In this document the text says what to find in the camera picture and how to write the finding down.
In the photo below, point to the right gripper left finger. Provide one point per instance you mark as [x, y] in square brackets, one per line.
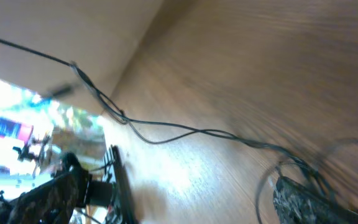
[53, 201]

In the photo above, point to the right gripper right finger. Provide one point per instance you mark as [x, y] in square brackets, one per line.
[294, 203]

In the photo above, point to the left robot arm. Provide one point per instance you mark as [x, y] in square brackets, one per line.
[113, 191]

